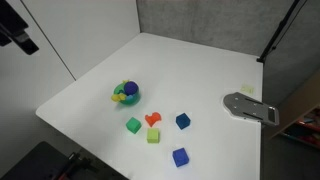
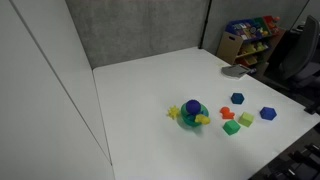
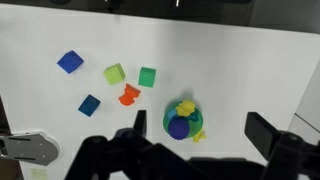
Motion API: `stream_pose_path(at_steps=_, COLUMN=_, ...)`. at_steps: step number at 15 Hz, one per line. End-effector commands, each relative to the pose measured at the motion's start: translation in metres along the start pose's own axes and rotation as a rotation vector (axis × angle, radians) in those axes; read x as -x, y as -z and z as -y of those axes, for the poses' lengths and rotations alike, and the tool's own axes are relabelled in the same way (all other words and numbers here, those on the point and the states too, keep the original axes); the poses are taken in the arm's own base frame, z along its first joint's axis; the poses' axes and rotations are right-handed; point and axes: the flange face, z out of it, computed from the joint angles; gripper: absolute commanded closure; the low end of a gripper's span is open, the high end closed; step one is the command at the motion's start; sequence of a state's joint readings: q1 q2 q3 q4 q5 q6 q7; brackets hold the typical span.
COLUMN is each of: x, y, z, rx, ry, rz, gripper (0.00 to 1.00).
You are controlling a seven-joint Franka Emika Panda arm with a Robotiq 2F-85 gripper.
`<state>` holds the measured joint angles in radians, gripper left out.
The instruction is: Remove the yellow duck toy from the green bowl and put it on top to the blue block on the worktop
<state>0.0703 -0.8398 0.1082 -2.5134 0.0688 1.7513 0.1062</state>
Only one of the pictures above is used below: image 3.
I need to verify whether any lime green cube block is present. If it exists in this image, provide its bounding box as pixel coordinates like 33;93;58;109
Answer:
103;63;126;85

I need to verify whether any yellow spiky star toy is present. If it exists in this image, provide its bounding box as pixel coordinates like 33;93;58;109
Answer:
192;129;206;143

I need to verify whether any yellow duck toy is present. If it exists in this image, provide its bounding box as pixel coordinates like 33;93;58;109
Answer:
176;100;195;117

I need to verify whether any green bowl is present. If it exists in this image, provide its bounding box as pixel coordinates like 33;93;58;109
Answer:
163;102;203;139

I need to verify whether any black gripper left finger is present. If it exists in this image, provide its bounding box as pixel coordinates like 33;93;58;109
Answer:
133;110;147;137

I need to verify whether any dark blue cube block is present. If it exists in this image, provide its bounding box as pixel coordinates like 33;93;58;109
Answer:
78;94;101;117

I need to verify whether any purple spiky ball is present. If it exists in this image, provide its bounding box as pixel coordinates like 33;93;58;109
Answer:
168;117;190;140

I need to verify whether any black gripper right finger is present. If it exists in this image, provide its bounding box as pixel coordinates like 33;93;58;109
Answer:
244;112;281;159

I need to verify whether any grey metal mounting plate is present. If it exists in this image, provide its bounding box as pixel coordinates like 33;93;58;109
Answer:
0;132;60;166

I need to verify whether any bright blue cube block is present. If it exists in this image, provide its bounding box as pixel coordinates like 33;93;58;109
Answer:
57;51;84;74

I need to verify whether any orange toy figure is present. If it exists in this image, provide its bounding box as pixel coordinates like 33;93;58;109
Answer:
119;84;141;106

